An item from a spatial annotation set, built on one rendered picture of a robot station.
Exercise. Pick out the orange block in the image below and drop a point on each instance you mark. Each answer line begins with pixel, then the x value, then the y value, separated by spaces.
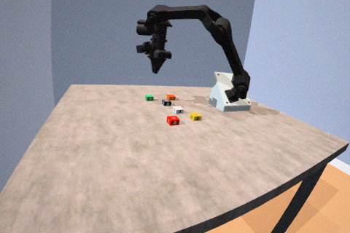
pixel 171 97

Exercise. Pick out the red block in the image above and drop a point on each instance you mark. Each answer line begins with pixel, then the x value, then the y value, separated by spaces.
pixel 172 120

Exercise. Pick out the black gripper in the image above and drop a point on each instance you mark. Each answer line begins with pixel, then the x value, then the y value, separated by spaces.
pixel 159 56

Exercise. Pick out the green block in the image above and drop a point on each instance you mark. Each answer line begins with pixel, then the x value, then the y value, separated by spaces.
pixel 149 97

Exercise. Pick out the yellow block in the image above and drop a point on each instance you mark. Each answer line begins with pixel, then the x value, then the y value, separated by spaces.
pixel 195 116

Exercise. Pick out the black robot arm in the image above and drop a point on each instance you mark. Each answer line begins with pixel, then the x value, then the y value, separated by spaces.
pixel 158 21

